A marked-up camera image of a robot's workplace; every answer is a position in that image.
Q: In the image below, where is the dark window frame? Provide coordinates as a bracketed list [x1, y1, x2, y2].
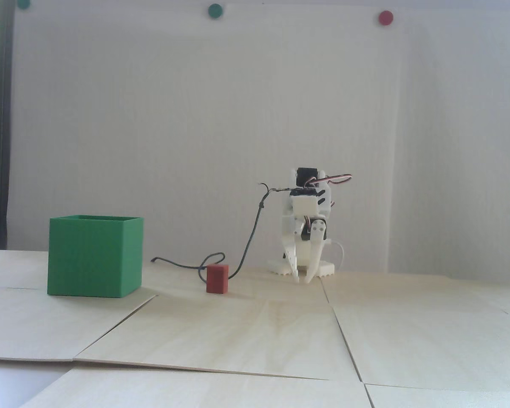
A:
[0, 0, 16, 250]

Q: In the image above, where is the dark camera cable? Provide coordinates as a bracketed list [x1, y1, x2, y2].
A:
[152, 182, 290, 281]

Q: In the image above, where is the white power cable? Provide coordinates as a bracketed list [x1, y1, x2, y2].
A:
[328, 239, 347, 272]

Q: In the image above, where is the red block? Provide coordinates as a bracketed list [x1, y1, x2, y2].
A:
[206, 264, 230, 294]

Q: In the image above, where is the green open-top box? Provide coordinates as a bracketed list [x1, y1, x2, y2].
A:
[47, 215, 144, 298]

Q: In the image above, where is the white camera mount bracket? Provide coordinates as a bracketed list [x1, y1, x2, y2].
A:
[292, 197, 320, 214]

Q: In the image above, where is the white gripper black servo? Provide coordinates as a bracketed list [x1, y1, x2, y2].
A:
[282, 209, 329, 283]

